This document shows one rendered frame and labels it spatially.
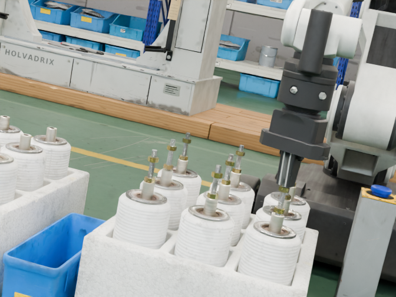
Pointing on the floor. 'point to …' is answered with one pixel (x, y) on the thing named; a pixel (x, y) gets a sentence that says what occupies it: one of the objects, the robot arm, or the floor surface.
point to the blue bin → (48, 259)
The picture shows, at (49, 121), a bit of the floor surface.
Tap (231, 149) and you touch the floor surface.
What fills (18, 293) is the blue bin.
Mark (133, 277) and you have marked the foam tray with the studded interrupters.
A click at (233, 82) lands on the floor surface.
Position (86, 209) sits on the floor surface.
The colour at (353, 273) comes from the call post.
